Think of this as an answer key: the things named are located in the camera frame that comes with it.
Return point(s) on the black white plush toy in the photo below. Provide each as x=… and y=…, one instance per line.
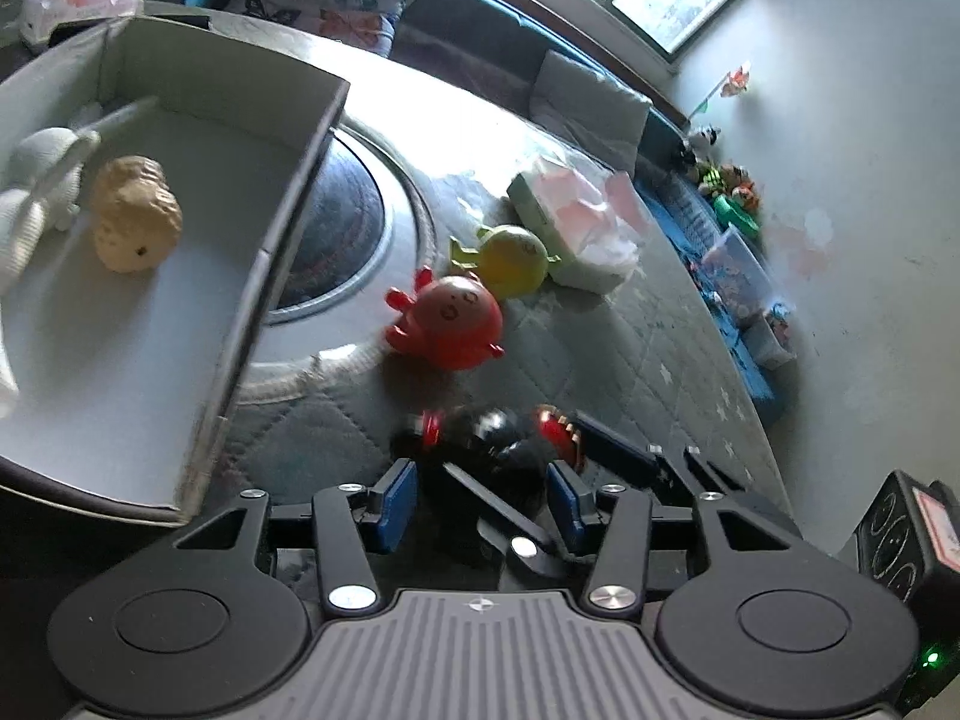
x=699, y=144

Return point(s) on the black red doll toy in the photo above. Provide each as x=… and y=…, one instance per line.
x=506, y=451

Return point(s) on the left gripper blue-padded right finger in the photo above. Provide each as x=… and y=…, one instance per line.
x=570, y=504

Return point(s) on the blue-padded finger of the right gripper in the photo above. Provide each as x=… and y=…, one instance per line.
x=609, y=448

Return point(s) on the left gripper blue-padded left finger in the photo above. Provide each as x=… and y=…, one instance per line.
x=394, y=503

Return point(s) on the clear plastic storage bin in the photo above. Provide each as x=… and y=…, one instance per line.
x=738, y=276

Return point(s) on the paper pinwheel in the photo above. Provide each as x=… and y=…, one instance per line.
x=733, y=84

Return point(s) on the small toy box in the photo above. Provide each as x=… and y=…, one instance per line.
x=769, y=337

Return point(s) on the pink plastic bag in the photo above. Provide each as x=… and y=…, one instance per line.
x=40, y=18

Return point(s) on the grey quilted star mat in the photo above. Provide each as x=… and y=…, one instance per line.
x=646, y=360

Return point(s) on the white knitted rabbit doll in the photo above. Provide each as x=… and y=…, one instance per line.
x=43, y=182

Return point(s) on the blue bench sofa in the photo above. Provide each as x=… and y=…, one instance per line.
x=492, y=49

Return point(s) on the green plastic toy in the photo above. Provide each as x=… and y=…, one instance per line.
x=730, y=214

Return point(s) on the pile of small plush toys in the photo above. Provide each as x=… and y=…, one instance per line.
x=730, y=180

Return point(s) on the yellow green squeaky toy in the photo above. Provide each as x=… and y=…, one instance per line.
x=509, y=260

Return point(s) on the white tissue box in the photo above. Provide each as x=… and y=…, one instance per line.
x=591, y=220

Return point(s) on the black tracker cube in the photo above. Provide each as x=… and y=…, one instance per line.
x=908, y=541

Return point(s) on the round induction cooktop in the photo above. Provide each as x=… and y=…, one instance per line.
x=366, y=229

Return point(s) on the grey cardboard storage box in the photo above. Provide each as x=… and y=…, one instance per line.
x=128, y=333

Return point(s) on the grey cushion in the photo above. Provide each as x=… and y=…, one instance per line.
x=588, y=109

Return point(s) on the tan peanut toy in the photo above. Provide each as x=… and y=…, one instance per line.
x=137, y=221

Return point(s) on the red octopus squeaky toy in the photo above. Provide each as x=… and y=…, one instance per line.
x=454, y=323

